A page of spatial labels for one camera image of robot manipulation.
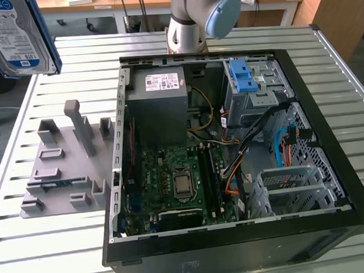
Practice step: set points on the metal optical drive cage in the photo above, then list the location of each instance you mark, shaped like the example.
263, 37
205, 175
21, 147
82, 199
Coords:
261, 103

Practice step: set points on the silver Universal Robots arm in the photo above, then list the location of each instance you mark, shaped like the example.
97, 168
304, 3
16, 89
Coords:
184, 33

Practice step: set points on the hard disk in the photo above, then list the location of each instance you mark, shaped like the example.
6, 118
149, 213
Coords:
12, 36

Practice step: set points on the black PC case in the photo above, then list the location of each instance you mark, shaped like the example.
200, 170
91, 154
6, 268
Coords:
209, 256

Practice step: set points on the green motherboard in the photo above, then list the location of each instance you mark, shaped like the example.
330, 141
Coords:
159, 172

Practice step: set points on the wooden desk white frame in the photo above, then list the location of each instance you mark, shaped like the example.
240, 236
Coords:
104, 6

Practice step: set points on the silver CPU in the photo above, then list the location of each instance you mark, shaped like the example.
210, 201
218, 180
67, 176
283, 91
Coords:
182, 185

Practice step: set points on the grey power supply unit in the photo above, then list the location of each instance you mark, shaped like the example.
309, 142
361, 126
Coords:
159, 119

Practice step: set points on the blue plastic bay latch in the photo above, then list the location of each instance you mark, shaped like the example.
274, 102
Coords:
241, 76

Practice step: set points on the black RAM stick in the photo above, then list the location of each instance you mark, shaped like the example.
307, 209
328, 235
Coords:
206, 178

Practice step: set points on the metal disk bay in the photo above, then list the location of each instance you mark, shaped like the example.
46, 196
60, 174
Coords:
298, 191

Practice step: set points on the grey plastic parts rack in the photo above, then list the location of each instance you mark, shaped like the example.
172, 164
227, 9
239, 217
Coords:
68, 169

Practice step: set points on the black graphics card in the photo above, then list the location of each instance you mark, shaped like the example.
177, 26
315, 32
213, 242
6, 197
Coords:
181, 219

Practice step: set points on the green RAM stick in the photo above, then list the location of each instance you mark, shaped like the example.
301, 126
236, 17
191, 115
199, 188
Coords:
57, 183

